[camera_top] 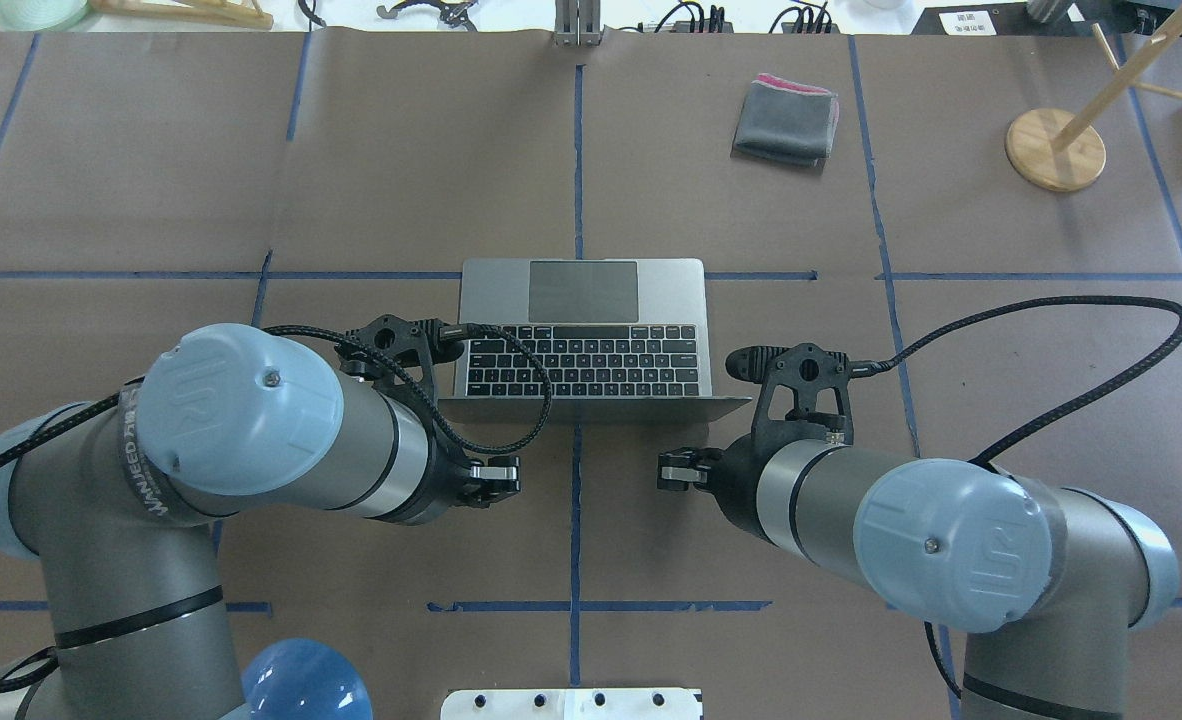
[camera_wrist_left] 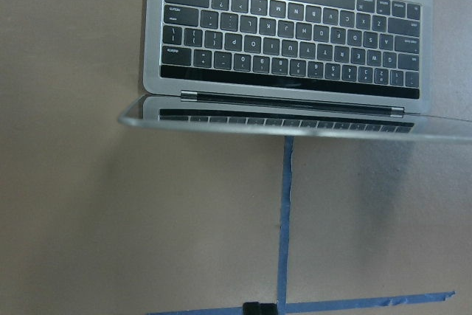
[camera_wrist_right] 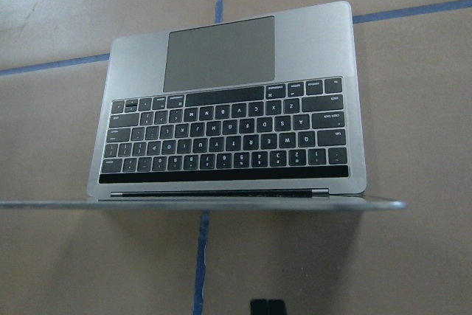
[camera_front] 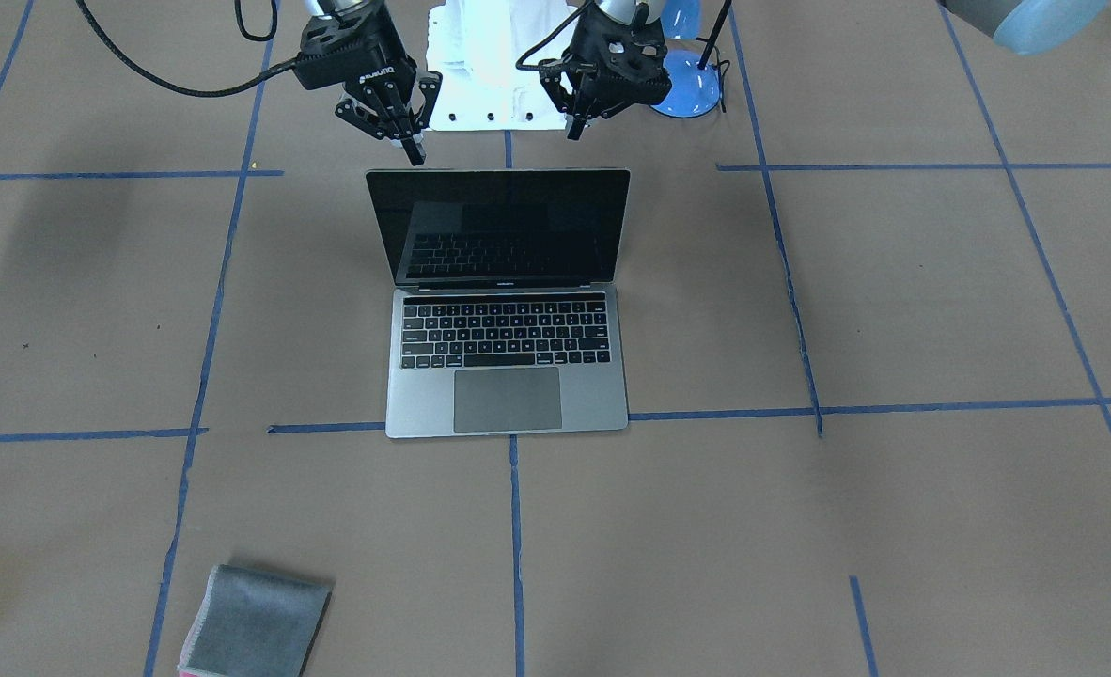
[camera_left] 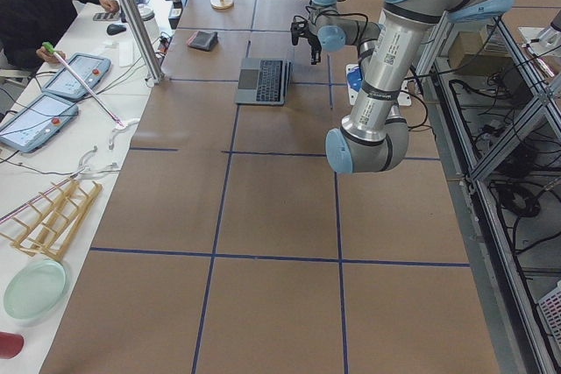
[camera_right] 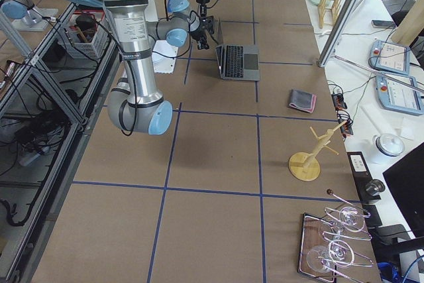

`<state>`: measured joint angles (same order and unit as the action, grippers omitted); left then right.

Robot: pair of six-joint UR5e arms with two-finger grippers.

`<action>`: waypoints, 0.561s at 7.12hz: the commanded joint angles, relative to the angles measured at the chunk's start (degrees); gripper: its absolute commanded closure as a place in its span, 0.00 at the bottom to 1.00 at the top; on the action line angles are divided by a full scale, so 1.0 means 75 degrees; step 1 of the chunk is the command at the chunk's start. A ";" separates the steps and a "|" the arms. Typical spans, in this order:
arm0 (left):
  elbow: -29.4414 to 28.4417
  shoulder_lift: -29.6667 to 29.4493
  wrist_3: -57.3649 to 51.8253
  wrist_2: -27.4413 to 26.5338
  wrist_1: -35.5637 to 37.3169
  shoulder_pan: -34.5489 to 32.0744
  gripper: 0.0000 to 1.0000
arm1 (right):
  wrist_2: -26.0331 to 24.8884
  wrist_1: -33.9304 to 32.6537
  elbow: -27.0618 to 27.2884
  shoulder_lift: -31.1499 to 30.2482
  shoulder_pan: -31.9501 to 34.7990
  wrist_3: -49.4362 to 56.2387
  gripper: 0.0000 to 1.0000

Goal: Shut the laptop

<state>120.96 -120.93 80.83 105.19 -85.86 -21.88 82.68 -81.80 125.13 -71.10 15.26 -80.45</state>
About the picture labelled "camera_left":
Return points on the pale green plate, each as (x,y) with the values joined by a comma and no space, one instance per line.
(35,290)

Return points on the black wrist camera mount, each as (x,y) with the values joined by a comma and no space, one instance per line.
(299,29)

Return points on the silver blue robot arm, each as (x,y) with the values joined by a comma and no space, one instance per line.
(374,136)

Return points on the black computer mouse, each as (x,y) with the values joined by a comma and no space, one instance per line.
(115,29)

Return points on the long pink rod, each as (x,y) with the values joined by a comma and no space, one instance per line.
(120,125)

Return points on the wooden dish rack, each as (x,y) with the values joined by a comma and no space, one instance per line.
(48,223)

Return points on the cardboard box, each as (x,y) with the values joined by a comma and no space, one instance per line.
(463,56)

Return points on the person in black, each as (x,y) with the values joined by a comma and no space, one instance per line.
(27,24)

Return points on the grey laptop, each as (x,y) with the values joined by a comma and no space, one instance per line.
(264,81)

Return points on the near teach pendant tablet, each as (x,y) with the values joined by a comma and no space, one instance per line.
(33,126)

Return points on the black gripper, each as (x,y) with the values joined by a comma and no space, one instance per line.
(313,43)

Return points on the red cup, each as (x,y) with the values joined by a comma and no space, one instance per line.
(10,344)

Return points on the blue desk lamp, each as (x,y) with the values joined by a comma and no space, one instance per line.
(353,75)

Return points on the smartphone on desk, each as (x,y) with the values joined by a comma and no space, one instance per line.
(106,17)

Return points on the white plastic basket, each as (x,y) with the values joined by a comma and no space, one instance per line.
(550,307)

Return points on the aluminium frame post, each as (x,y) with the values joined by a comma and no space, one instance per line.
(146,39)

